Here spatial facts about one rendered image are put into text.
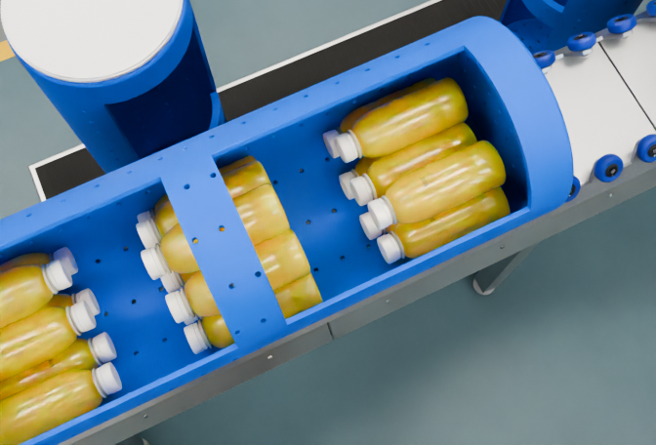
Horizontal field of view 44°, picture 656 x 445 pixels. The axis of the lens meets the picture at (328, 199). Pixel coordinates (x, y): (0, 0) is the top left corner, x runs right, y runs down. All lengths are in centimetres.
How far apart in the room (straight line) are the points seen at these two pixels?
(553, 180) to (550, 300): 121
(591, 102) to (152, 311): 76
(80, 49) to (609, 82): 83
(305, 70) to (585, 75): 100
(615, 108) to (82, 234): 84
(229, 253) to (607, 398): 147
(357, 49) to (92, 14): 108
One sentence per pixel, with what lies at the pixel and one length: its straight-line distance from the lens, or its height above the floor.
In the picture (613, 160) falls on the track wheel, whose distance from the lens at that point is 127.
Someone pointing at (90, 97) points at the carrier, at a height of 99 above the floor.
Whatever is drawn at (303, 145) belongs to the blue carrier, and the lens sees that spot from 118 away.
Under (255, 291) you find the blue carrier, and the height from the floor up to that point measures 119.
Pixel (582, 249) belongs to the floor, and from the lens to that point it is 228.
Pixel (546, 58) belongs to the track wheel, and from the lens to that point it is 132.
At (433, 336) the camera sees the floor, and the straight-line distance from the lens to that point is 214.
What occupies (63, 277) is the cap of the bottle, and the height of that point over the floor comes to 111.
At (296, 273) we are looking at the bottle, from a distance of 102.
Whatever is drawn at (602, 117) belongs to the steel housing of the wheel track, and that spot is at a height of 93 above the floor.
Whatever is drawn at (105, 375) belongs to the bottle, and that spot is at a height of 106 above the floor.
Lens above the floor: 210
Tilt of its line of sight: 72 degrees down
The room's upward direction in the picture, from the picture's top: straight up
